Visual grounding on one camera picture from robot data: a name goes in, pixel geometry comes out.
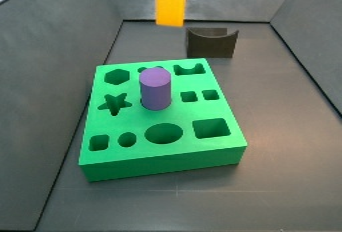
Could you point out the yellow rectangular block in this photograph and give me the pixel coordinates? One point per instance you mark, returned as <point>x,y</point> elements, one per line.
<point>171,1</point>

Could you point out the green shape sorter board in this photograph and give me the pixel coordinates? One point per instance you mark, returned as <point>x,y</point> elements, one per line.
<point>131,141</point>

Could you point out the black curved fixture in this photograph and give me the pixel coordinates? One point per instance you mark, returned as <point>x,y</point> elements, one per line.
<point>209,42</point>

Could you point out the purple cylinder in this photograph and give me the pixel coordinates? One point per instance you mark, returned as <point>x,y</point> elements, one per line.
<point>155,88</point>

